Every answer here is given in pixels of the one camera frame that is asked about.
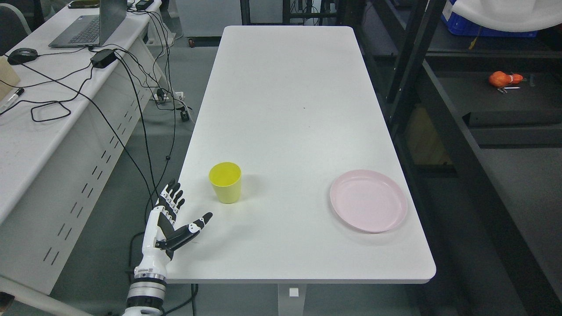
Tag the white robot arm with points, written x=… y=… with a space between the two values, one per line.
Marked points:
x=146 y=295

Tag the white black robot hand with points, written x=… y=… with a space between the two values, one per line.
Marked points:
x=161 y=238

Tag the pink plastic plate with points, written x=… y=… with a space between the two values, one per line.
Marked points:
x=368 y=201

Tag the orange toy object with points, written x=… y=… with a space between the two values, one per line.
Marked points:
x=501 y=79

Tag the black computer mouse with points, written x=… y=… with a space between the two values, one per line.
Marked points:
x=22 y=56

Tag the black power adapter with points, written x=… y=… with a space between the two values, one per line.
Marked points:
x=103 y=58

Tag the yellow plastic cup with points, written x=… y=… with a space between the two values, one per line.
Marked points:
x=225 y=179

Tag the grey laptop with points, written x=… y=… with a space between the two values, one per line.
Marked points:
x=93 y=30

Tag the white side desk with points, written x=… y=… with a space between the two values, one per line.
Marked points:
x=60 y=143

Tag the white power strip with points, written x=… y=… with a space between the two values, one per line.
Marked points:
x=161 y=96

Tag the black metal shelf rack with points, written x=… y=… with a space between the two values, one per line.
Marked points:
x=483 y=163

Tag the white table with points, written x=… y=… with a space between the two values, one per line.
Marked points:
x=294 y=108

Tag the black marker pen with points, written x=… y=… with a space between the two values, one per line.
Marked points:
x=12 y=100

